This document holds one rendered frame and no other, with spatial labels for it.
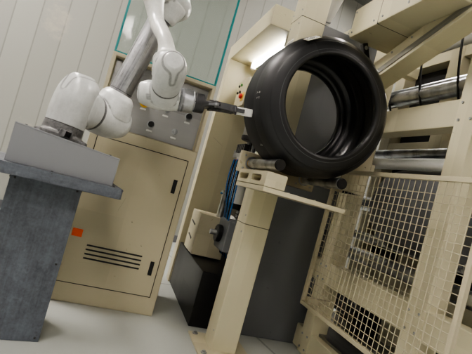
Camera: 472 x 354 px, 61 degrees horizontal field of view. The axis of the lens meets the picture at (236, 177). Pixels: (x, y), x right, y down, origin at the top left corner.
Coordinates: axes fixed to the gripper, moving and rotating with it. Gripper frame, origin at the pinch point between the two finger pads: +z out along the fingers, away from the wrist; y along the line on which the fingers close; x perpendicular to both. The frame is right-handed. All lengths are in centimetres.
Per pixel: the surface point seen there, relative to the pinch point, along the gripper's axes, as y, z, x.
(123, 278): 58, -34, 87
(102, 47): 283, -75, -82
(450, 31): -25, 71, -42
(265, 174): -10.4, 9.2, 23.4
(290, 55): -10.7, 11.9, -22.9
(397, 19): -8, 59, -49
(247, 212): 26, 17, 42
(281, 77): -11.8, 9.1, -13.5
